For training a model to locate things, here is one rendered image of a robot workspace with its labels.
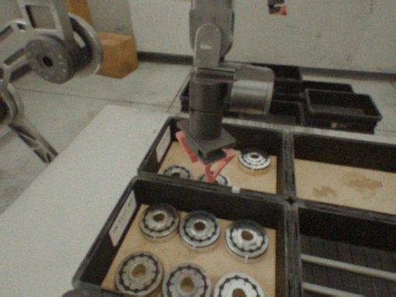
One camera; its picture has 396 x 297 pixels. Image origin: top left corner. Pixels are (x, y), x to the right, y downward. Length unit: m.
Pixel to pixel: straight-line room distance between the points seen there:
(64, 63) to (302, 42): 3.13
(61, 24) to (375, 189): 1.01
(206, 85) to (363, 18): 3.40
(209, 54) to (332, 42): 3.39
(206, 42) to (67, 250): 0.73
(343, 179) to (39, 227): 0.96
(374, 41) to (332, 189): 3.07
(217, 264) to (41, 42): 0.74
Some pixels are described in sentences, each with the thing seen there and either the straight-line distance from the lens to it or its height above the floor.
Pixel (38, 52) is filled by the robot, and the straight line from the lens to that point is 0.93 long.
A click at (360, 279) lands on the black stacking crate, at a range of 0.76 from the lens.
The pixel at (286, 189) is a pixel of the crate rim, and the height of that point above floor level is 0.93.
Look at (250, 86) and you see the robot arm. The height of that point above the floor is 1.26.
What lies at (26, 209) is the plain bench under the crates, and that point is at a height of 0.70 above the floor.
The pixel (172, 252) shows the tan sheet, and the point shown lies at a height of 0.83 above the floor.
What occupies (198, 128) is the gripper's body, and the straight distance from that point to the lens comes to 0.45.
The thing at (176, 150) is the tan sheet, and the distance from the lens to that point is 0.96.
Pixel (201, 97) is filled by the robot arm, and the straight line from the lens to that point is 0.42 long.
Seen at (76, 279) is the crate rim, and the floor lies 0.93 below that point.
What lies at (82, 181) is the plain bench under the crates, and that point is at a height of 0.70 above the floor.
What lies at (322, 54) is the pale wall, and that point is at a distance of 3.78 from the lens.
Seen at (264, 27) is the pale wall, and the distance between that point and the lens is 3.63.
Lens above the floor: 1.43
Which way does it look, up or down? 39 degrees down
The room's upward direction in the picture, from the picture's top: straight up
